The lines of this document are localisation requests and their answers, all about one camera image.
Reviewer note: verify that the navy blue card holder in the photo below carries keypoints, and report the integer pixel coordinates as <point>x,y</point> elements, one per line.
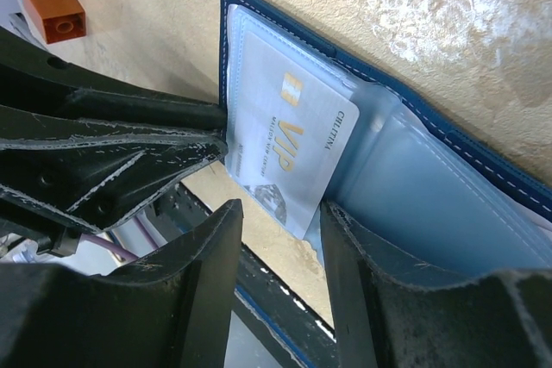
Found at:
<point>407,173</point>

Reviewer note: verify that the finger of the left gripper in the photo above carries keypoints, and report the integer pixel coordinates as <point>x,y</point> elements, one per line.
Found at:
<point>88,174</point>
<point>37,81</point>

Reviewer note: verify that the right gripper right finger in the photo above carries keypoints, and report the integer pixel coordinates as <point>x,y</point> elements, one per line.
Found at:
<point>391,309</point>

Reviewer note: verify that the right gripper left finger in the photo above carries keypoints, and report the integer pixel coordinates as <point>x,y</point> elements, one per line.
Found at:
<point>170,308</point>

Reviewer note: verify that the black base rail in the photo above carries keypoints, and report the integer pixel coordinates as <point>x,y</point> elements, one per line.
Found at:
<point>272,326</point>

